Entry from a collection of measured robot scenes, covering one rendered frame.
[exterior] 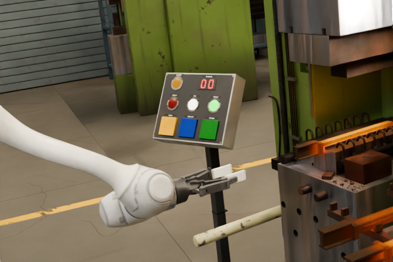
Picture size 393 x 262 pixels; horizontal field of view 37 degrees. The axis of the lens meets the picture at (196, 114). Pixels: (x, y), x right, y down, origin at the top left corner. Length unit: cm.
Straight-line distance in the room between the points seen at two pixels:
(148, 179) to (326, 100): 97
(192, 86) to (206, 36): 439
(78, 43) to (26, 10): 93
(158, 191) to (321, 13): 78
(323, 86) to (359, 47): 32
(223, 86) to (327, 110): 40
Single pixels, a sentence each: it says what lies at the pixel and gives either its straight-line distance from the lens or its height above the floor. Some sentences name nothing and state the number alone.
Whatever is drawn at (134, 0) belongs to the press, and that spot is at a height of 131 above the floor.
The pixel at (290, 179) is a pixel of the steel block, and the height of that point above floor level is 87.
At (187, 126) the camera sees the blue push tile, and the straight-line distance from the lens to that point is 231.
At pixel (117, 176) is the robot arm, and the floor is 113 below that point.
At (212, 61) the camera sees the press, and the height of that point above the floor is 53.
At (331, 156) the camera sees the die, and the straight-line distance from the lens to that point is 196.
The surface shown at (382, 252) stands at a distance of 141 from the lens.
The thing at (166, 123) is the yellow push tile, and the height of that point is 102.
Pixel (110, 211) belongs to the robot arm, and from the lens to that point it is 161.
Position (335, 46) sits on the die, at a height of 133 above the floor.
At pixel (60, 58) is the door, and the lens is 974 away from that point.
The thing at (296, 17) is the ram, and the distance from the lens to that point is 196.
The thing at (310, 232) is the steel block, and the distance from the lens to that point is 207.
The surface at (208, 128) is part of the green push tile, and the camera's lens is 225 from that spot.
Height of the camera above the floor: 162
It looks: 14 degrees down
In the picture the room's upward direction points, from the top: 7 degrees counter-clockwise
